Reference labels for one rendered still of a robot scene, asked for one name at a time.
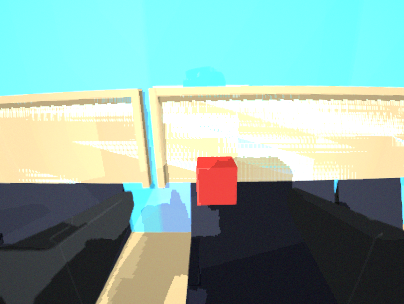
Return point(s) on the red cube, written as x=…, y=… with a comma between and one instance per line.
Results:
x=216, y=181

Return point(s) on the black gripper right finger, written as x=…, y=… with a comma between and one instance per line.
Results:
x=361, y=258

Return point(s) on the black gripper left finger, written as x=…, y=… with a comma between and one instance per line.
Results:
x=69, y=262

